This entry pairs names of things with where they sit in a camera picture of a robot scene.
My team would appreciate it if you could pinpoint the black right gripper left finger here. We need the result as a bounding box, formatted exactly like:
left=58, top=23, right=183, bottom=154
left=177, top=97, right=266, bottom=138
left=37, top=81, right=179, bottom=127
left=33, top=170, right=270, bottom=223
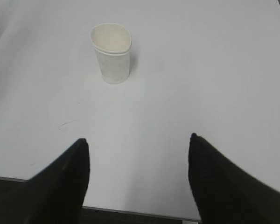
left=0, top=139, right=90, bottom=224

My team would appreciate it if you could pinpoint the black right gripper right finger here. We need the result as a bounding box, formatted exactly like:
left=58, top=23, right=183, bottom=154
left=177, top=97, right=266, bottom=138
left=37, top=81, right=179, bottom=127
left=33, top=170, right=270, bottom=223
left=188, top=133, right=280, bottom=224

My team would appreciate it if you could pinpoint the white paper cup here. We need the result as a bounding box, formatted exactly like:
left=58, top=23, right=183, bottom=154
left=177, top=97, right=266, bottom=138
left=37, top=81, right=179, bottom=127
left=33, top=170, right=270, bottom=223
left=90, top=23, right=132, bottom=84

